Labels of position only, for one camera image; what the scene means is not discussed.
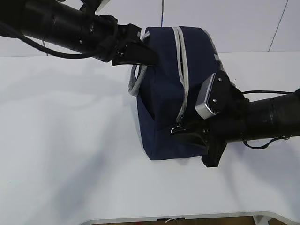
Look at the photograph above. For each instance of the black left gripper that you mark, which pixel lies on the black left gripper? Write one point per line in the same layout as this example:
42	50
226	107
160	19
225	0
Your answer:
120	44

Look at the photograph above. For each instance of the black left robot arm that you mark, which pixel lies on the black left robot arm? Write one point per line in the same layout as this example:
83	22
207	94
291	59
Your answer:
57	29

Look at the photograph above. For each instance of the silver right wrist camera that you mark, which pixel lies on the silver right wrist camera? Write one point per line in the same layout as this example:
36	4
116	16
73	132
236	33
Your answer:
202	103

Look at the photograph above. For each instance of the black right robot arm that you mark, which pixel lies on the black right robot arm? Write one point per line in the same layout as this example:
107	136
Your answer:
276	118

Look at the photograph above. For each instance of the navy blue lunch bag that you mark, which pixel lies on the navy blue lunch bag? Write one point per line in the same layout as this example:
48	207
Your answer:
166	94

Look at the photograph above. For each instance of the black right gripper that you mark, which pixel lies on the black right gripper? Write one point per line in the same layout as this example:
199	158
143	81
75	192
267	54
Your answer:
229	103

